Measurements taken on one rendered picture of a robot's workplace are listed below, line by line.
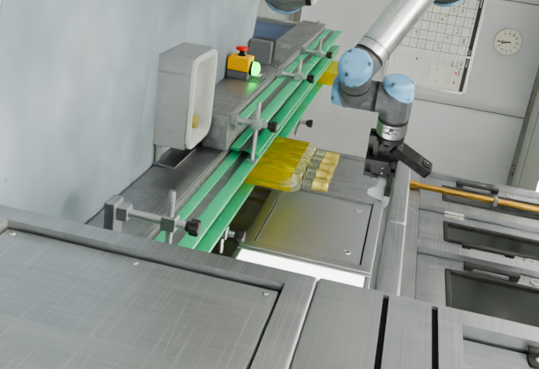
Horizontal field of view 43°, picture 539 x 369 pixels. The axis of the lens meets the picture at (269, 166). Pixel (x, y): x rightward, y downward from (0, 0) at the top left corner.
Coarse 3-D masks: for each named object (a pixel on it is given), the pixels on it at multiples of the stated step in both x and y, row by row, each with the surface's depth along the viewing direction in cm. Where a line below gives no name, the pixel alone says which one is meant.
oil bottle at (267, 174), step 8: (256, 168) 184; (264, 168) 184; (272, 168) 184; (280, 168) 184; (288, 168) 185; (296, 168) 186; (248, 176) 185; (256, 176) 185; (264, 176) 184; (272, 176) 184; (280, 176) 183; (288, 176) 183; (296, 176) 183; (256, 184) 186; (264, 184) 185; (272, 184) 185; (280, 184) 184; (288, 184) 184; (296, 184) 183
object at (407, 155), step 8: (400, 144) 171; (392, 152) 170; (400, 152) 170; (408, 152) 171; (416, 152) 173; (400, 160) 171; (408, 160) 170; (416, 160) 171; (424, 160) 172; (416, 168) 171; (424, 168) 170; (424, 176) 172
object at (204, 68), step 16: (192, 64) 157; (208, 64) 171; (192, 80) 156; (208, 80) 172; (192, 96) 157; (208, 96) 174; (192, 112) 159; (208, 112) 175; (192, 128) 175; (208, 128) 176; (192, 144) 165
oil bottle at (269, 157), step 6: (264, 156) 190; (270, 156) 191; (276, 156) 191; (282, 156) 192; (288, 156) 192; (276, 162) 188; (282, 162) 188; (288, 162) 188; (294, 162) 189; (300, 162) 190; (300, 168) 188; (306, 168) 189
